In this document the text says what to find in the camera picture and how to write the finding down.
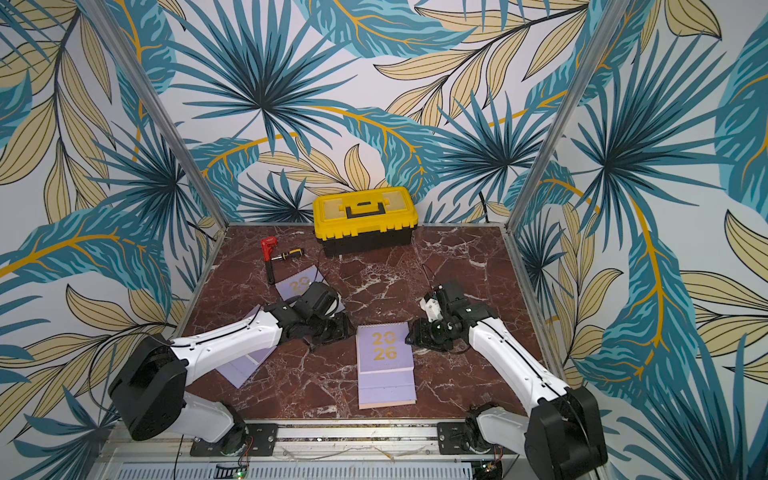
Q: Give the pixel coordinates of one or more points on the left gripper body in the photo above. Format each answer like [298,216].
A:
[329,330]

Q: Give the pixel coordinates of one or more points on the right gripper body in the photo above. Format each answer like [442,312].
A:
[424,333]

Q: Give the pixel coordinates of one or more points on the purple calendar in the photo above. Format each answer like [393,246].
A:
[297,284]
[385,366]
[240,369]

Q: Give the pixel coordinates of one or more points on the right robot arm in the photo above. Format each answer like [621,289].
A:
[560,433]

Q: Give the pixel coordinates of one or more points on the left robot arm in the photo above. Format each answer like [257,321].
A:
[149,392]

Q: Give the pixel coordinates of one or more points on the yellow black screwdriver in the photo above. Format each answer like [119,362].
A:
[289,255]

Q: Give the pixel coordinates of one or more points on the red clamp tool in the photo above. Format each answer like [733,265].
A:
[268,244]

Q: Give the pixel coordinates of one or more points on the yellow black toolbox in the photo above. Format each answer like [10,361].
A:
[356,222]

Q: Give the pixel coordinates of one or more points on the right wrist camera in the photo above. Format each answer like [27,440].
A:
[432,309]

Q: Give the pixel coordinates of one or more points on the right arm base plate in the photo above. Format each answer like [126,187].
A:
[459,438]

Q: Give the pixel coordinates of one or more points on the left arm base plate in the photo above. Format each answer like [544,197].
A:
[249,439]

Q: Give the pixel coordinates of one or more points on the aluminium front rail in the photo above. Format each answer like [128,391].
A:
[314,449]

